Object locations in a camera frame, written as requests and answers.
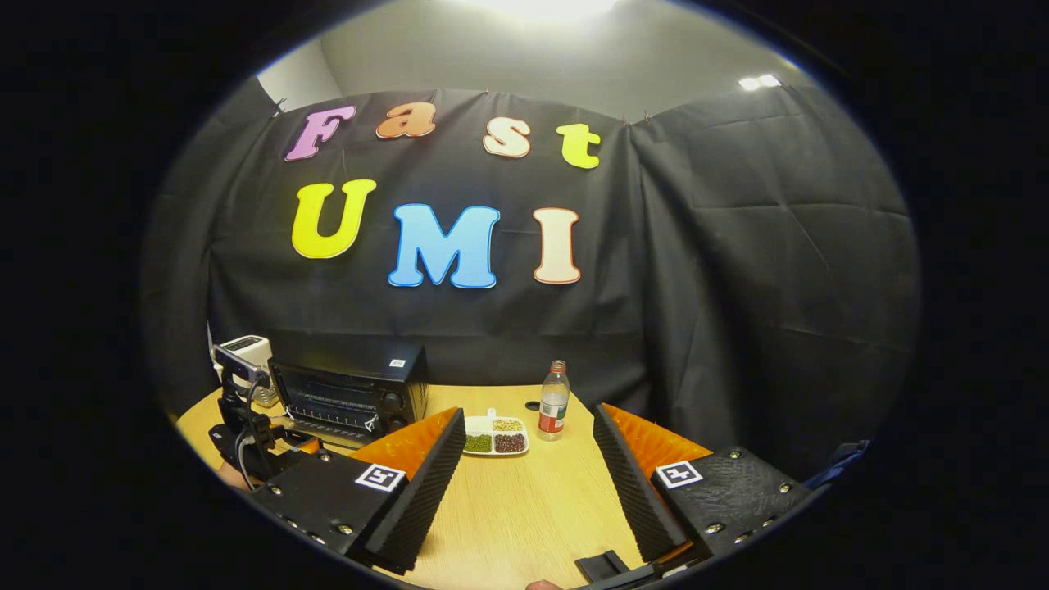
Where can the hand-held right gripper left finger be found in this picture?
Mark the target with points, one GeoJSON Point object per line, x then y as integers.
{"type": "Point", "coordinates": [426, 500]}

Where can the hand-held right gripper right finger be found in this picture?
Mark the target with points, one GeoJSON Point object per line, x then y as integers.
{"type": "Point", "coordinates": [631, 492]}

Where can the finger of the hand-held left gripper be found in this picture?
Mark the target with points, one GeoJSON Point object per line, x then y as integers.
{"type": "Point", "coordinates": [307, 447]}

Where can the black electric oven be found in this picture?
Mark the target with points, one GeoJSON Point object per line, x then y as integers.
{"type": "Point", "coordinates": [352, 377]}

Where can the white toaster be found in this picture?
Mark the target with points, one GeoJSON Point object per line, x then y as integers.
{"type": "Point", "coordinates": [254, 348]}

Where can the white divided bean dish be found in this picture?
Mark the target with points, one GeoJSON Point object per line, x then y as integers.
{"type": "Point", "coordinates": [496, 442]}

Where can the clear water bottle red label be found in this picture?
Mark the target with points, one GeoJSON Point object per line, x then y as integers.
{"type": "Point", "coordinates": [554, 406]}

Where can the blue cloth strip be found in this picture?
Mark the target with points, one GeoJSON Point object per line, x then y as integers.
{"type": "Point", "coordinates": [840, 463]}

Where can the black backdrop cloth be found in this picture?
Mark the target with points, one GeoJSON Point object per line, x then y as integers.
{"type": "Point", "coordinates": [697, 287]}

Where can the small ceiling light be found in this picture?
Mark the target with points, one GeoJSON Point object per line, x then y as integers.
{"type": "Point", "coordinates": [760, 82]}

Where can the large ceiling light panel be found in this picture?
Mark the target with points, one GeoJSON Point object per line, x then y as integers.
{"type": "Point", "coordinates": [549, 6]}

